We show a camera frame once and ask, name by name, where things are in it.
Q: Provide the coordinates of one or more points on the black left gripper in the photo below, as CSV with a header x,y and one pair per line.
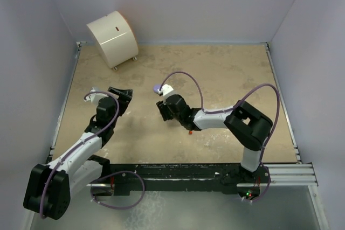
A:
x,y
123,98

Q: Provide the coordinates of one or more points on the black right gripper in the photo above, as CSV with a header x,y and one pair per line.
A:
x,y
163,107

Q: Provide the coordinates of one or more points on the lilac earbud charging case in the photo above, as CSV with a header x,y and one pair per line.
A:
x,y
157,88

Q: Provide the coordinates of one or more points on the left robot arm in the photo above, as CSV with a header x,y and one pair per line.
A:
x,y
51,186

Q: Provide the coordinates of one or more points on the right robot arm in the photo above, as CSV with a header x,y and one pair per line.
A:
x,y
249,126

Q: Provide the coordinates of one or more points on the white cylindrical box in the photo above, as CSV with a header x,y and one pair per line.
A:
x,y
114,39

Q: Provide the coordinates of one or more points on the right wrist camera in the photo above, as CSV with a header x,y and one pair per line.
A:
x,y
166,91

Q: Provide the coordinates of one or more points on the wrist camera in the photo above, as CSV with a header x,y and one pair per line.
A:
x,y
94,96
166,91

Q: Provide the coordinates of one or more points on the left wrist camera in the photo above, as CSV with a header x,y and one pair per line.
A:
x,y
94,96

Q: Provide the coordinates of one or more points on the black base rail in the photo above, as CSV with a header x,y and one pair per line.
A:
x,y
227,178

